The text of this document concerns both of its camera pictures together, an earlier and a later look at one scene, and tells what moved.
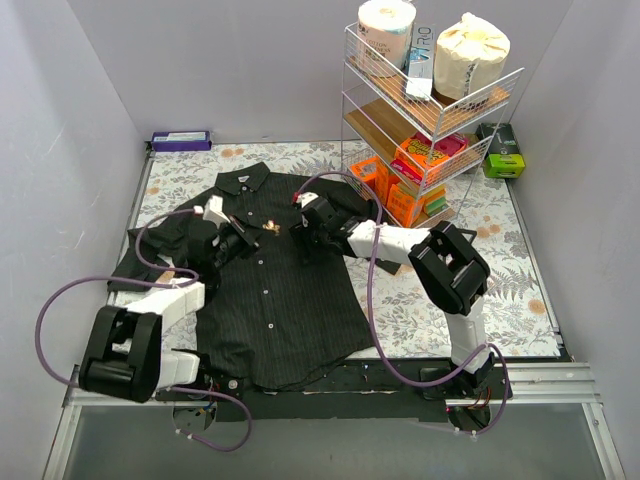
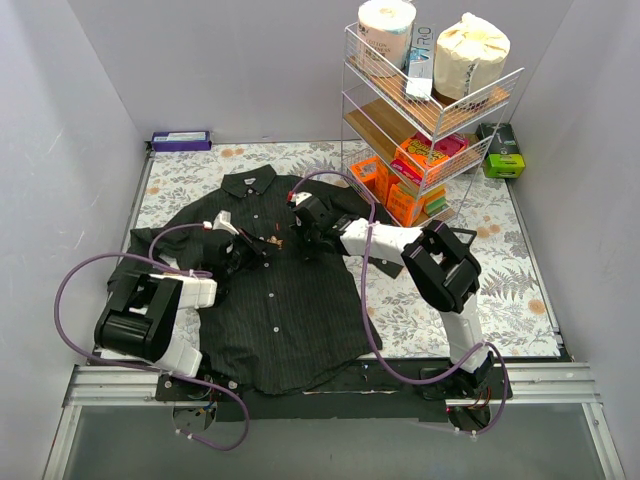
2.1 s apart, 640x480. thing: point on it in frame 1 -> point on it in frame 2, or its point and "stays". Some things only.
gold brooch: x=272 y=225 -> x=273 y=239
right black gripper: x=304 y=232 stays
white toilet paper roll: x=384 y=38 stays
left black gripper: x=242 y=229 -> x=245 y=243
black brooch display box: x=456 y=237 stays
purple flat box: x=177 y=141 stays
